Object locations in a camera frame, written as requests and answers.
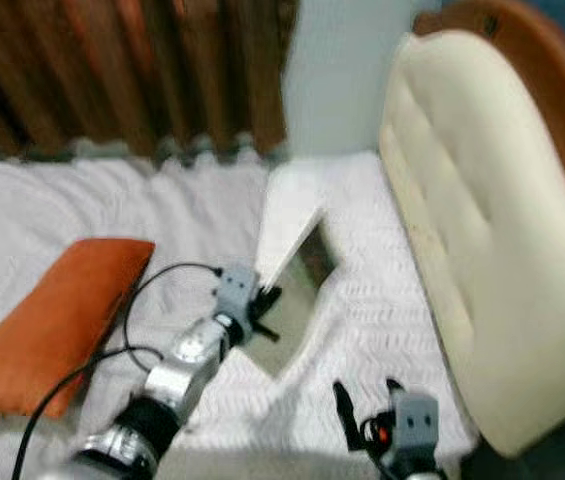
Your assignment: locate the white book with city photo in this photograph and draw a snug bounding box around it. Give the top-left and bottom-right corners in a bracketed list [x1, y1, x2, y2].
[252, 198, 341, 380]

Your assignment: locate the white patterned mattress cover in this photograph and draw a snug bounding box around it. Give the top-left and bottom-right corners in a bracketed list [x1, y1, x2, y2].
[0, 149, 485, 480]

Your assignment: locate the cream padded headboard cushion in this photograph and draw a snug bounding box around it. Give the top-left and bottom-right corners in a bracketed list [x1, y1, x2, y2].
[378, 29, 565, 460]

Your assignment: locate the orange pillow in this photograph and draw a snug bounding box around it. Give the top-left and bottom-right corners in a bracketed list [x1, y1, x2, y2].
[0, 237, 157, 420]

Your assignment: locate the brown curtain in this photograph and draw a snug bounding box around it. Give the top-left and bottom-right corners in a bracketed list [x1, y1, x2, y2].
[0, 0, 299, 163]

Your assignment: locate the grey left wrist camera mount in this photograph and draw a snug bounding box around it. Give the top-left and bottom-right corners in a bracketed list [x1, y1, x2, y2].
[214, 264, 262, 320]

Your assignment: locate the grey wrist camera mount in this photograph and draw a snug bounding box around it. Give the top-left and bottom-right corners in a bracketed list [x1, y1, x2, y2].
[214, 264, 262, 320]
[391, 391, 441, 463]

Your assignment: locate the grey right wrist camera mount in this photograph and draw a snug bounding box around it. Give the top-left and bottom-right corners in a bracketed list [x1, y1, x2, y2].
[391, 391, 441, 463]

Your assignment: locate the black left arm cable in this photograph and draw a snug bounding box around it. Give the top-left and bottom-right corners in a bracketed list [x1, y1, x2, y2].
[12, 261, 228, 480]

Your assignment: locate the brown wooden headboard frame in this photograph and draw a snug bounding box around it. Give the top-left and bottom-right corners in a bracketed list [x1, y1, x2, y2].
[411, 0, 565, 179]

